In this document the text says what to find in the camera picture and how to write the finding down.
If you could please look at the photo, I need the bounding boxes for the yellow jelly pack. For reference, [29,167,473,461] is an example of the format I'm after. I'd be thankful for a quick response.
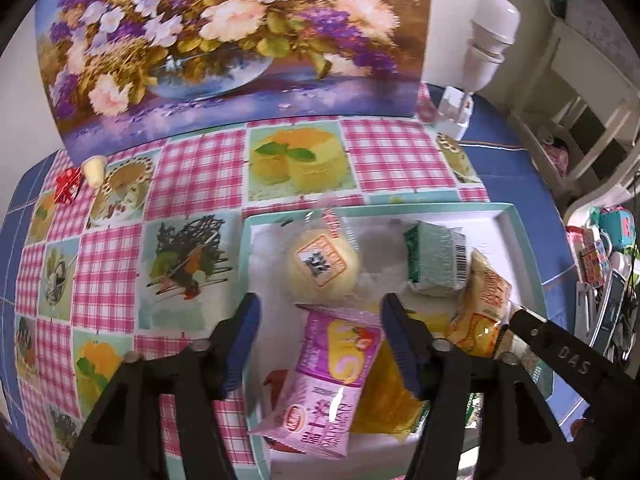
[350,341,427,442]

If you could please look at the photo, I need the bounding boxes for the purple swiss roll pack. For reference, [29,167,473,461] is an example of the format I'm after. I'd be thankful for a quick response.
[252,306,384,460]

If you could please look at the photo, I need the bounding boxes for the white lamp bulb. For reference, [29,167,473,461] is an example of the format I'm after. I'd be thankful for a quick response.
[461,0,521,94]

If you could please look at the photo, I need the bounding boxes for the red Kiss candy pack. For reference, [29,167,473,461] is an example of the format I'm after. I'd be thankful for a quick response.
[54,167,84,205]

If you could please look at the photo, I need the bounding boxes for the white power adapter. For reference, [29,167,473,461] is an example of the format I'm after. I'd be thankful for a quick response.
[433,86,474,141]

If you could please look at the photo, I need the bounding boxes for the light green wafer pack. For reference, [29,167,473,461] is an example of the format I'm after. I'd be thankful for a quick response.
[404,221,469,297]

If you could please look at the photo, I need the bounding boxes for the pink checkered tablecloth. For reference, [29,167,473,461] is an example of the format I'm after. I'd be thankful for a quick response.
[0,84,576,480]

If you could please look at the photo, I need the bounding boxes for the round bread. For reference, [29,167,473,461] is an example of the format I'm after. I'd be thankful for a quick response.
[285,208,361,304]

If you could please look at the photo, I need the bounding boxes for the orange bread pack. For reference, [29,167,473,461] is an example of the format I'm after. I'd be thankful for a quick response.
[447,249,512,358]

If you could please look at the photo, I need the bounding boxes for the clutter of colourful items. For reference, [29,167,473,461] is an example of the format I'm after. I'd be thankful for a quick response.
[565,206,639,368]

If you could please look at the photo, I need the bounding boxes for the white shelf unit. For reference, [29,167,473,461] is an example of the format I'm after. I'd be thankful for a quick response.
[508,21,639,224]

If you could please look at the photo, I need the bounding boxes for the yellow pudding cup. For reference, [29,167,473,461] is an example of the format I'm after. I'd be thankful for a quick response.
[81,155,107,190]

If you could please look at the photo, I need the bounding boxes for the white teal tray box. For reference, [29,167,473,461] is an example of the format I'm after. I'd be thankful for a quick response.
[239,203,547,479]

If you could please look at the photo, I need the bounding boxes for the red snack pack white label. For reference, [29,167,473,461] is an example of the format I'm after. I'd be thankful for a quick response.
[262,370,299,454]

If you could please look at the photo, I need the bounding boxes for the flower painting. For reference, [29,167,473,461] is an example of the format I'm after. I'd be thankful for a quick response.
[35,0,431,162]

